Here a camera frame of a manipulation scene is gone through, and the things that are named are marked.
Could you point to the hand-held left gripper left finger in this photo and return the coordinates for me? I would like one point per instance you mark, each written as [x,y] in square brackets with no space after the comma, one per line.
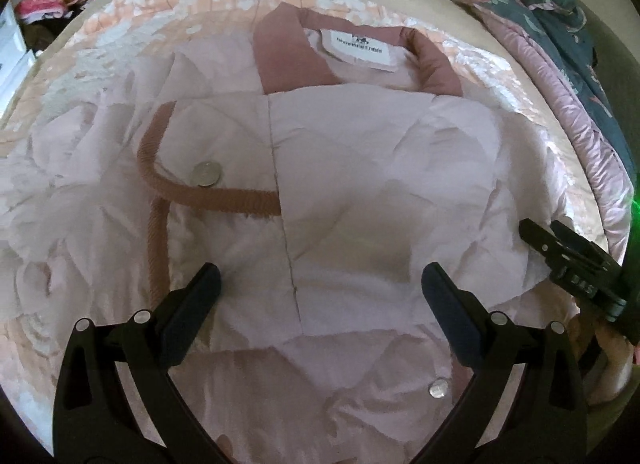
[196,294]

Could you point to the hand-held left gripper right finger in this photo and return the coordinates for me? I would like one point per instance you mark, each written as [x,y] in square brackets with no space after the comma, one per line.
[449,305]

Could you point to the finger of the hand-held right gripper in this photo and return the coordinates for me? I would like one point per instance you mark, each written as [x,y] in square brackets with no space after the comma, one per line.
[555,256]
[580,246]

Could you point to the pink quilted jacket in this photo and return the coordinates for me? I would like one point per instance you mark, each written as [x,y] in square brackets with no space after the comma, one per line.
[350,169]

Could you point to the olive headboard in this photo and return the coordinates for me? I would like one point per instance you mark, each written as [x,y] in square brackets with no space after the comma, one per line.
[616,69]

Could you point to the dark floral quilt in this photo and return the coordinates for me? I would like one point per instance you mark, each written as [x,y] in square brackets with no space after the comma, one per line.
[565,9]

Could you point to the pink blanket with white print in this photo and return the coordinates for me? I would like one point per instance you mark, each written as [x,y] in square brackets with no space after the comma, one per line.
[150,9]

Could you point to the white dresser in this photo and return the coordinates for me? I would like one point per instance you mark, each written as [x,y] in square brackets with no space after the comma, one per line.
[10,44]

